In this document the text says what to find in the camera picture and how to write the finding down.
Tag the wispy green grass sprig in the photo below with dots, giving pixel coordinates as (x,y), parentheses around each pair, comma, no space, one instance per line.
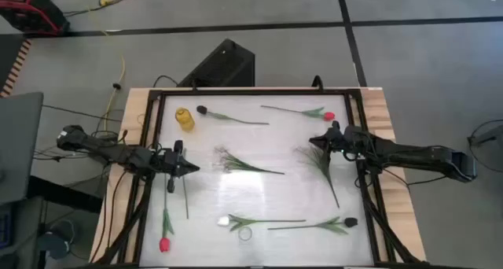
(323,163)

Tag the orange striped floor mat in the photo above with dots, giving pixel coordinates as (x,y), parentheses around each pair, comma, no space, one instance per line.
(15,68)

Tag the white artificial tulip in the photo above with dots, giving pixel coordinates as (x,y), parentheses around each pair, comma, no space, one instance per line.
(223,221)

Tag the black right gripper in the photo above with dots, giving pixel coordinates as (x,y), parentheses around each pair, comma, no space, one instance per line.
(346,141)

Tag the yellow ribbed glass vase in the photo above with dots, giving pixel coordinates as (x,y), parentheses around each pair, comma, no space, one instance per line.
(184,119)

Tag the gray flat monitor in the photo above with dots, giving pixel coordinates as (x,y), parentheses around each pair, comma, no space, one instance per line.
(19,143)

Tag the bare gray flower stem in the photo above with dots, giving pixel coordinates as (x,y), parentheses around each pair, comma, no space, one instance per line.
(185,198)

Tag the black artificial tulip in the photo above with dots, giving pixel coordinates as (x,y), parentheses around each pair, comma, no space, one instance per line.
(201,110)
(350,222)

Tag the dark round stool base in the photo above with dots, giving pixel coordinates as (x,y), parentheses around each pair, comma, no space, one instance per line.
(57,241)

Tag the red and black generator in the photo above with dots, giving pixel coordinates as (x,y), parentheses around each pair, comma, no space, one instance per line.
(27,13)

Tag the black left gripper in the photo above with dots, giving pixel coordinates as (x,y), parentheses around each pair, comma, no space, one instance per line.
(171,163)

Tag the red artificial tulip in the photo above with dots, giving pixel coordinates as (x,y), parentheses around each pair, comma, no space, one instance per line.
(329,116)
(164,244)

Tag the baby's breath sprig centre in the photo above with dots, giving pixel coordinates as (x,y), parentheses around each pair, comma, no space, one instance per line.
(239,165)

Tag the black perforated box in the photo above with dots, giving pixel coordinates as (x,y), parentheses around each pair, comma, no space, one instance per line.
(224,64)

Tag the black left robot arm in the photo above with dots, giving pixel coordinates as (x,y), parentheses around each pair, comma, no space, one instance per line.
(102,149)

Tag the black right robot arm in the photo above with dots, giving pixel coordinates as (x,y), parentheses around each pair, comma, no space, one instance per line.
(412,153)

